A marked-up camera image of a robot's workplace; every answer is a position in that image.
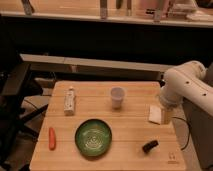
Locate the black eraser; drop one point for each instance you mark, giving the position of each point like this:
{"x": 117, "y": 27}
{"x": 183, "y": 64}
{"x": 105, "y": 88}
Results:
{"x": 150, "y": 145}

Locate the green round plate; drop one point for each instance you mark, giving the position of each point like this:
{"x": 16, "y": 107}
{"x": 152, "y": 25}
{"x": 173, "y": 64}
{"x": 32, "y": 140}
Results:
{"x": 93, "y": 138}

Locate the white tube bottle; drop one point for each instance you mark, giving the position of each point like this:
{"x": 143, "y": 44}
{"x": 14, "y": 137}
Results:
{"x": 69, "y": 102}

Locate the orange carrot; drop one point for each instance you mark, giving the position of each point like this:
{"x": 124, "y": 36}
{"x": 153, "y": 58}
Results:
{"x": 52, "y": 139}

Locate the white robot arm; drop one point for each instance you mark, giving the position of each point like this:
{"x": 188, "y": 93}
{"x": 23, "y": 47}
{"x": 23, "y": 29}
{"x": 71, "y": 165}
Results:
{"x": 186, "y": 81}

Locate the white plastic cup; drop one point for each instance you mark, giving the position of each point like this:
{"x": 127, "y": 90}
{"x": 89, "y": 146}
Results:
{"x": 117, "y": 97}

